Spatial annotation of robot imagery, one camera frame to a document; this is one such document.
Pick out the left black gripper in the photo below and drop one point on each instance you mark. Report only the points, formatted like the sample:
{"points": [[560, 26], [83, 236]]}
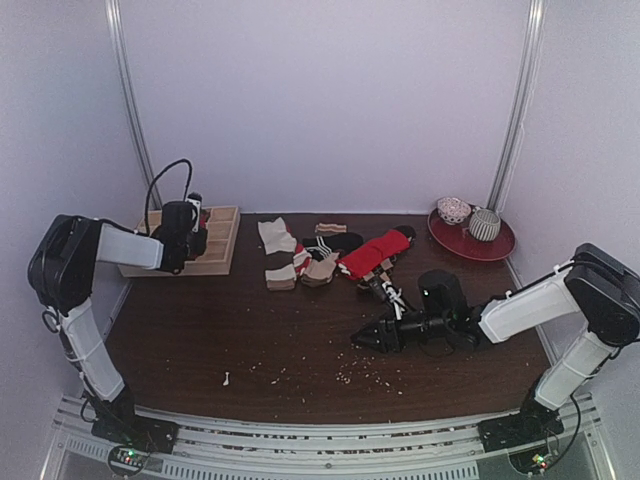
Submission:
{"points": [[200, 247]]}

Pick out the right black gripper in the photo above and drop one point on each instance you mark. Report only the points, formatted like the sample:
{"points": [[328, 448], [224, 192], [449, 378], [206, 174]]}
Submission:
{"points": [[393, 335]]}

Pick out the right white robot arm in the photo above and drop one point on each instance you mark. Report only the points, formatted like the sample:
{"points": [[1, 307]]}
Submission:
{"points": [[595, 292]]}

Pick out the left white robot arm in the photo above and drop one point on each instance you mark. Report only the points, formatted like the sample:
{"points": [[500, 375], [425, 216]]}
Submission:
{"points": [[61, 272]]}

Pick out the wooden compartment tray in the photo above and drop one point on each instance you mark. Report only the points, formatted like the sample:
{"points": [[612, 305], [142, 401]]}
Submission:
{"points": [[222, 226]]}

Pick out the argyle brown sock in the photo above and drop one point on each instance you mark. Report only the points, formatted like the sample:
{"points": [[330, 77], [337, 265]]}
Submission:
{"points": [[381, 274]]}

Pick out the red folded sock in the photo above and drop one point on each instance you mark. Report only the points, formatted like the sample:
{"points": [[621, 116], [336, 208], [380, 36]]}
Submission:
{"points": [[373, 253]]}

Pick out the tan sock pair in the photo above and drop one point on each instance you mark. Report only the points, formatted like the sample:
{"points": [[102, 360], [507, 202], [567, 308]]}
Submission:
{"points": [[320, 273]]}

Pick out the beige white folded sock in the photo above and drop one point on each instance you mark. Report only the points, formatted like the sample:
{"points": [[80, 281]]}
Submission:
{"points": [[276, 237]]}

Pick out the beige brown sock pile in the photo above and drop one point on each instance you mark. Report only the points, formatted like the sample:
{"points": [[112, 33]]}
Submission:
{"points": [[281, 279]]}

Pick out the black white striped sock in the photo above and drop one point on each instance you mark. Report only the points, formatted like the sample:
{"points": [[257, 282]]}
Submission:
{"points": [[321, 247]]}

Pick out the red white striped sock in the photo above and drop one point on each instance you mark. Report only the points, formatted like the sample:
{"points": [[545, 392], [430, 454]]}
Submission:
{"points": [[301, 260]]}

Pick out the small striped folded sock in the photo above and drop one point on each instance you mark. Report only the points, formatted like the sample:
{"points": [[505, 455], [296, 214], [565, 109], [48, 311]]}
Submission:
{"points": [[330, 228]]}

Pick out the red round plate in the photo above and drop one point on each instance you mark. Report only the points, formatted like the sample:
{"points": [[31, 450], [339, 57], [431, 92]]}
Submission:
{"points": [[458, 240]]}

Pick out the white patterned bowl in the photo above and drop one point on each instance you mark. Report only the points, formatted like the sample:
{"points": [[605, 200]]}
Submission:
{"points": [[452, 210]]}

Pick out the striped ceramic cup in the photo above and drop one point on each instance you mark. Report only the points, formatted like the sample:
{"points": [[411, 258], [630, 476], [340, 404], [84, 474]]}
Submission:
{"points": [[484, 225]]}

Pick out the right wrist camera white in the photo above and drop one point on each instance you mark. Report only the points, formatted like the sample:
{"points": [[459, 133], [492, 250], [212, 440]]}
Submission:
{"points": [[390, 295]]}

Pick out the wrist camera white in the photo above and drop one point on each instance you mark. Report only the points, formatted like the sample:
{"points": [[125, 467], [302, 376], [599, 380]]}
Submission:
{"points": [[195, 200], [390, 295]]}

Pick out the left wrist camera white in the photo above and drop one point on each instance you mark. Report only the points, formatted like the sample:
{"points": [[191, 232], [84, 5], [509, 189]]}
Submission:
{"points": [[195, 200]]}

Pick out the metal base rail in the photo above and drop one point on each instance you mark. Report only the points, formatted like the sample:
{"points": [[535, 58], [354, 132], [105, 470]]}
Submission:
{"points": [[209, 448]]}

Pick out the left aluminium frame post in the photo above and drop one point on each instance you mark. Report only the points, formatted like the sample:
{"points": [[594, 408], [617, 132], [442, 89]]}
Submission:
{"points": [[117, 35]]}

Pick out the aluminium frame post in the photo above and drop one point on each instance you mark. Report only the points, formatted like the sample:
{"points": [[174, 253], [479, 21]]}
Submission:
{"points": [[524, 91], [117, 35]]}

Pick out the right aluminium frame post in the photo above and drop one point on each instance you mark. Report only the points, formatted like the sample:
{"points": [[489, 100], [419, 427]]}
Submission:
{"points": [[524, 91]]}

